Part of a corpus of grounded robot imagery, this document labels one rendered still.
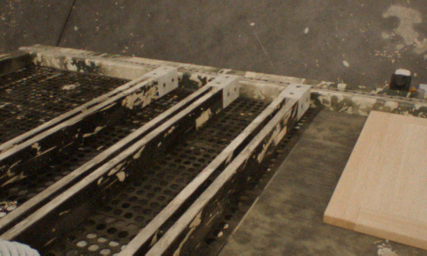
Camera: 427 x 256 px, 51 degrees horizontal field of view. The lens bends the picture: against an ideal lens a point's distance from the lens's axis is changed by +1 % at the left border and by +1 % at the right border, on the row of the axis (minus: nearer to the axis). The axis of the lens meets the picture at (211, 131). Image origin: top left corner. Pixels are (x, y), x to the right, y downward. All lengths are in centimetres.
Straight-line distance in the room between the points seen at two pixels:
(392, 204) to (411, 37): 153
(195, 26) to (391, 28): 108
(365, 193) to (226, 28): 180
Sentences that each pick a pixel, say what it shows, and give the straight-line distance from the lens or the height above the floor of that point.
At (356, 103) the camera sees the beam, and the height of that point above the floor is 90.
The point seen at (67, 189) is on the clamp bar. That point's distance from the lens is 87.
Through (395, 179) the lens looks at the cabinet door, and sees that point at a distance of 103.
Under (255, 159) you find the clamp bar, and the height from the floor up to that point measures 128.
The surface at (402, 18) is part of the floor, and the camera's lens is 242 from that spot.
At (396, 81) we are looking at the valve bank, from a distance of 149.
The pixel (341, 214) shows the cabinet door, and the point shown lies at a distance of 88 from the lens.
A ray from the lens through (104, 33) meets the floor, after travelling 302.
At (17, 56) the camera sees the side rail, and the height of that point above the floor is 96.
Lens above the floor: 222
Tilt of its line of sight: 65 degrees down
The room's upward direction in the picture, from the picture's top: 66 degrees counter-clockwise
